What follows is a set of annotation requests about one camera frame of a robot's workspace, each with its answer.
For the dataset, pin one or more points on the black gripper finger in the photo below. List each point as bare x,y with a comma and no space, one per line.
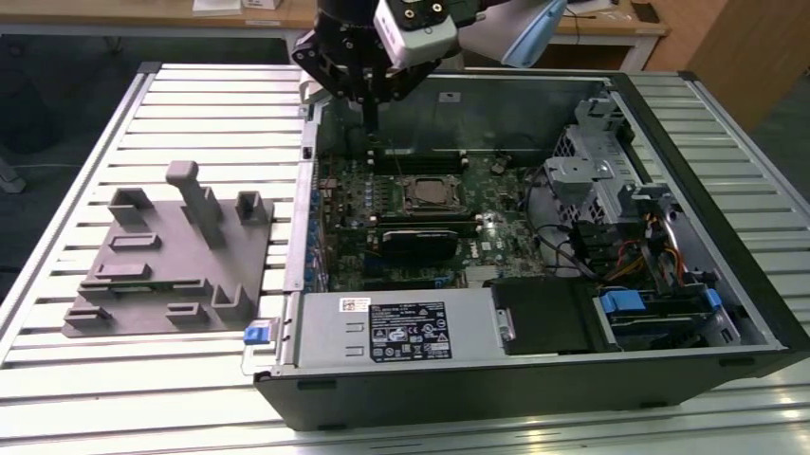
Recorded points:
411,80
312,64

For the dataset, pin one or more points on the thin metal locking lever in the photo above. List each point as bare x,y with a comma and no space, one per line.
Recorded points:
394,158

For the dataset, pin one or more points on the silver CPU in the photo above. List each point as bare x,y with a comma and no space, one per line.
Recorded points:
429,192

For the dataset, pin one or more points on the CPU socket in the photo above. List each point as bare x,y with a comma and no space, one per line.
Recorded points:
400,207

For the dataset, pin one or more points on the small white box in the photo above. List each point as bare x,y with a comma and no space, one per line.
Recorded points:
261,4

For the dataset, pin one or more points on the black RAM slot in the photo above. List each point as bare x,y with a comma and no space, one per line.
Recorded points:
429,157
424,223
429,163
429,152
424,218
429,169

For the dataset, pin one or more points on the white paper sheet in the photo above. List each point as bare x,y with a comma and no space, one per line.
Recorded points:
216,5

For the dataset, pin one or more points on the round silver coin battery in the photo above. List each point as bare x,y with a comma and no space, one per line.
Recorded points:
499,166

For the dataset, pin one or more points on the wooden desk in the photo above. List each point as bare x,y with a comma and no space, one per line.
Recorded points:
157,16

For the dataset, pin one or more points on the silver metal drive cage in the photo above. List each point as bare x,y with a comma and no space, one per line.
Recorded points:
572,187

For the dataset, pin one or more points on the black graphics card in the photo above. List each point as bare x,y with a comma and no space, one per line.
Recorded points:
417,246

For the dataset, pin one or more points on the green motherboard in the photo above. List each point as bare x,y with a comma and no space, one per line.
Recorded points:
505,258

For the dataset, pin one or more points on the silver chipset heatsink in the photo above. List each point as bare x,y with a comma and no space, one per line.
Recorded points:
483,276

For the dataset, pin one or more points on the black expansion slot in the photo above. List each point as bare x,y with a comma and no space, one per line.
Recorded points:
398,284

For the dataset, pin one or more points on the grey plastic parts rack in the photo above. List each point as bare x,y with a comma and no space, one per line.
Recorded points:
182,265

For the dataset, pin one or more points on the wooden cabinet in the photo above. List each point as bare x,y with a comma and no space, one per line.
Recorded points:
745,47

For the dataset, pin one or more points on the grey power supply unit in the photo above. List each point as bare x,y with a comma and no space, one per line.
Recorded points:
322,327

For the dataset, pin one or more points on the black plastic shroud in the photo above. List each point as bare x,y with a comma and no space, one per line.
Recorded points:
544,317

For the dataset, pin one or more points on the hard disk in blue carrier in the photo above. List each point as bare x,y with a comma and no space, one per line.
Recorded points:
619,303

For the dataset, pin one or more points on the blue case release latch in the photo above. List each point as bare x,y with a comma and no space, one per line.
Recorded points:
253,334

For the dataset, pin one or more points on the blue drive bay clip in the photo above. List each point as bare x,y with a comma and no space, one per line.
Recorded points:
712,299

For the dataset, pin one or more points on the black PC case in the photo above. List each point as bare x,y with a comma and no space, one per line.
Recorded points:
443,398

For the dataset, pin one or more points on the metal disk bay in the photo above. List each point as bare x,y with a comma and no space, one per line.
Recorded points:
727,327

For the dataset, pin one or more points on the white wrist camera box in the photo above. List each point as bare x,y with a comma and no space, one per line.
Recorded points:
411,42

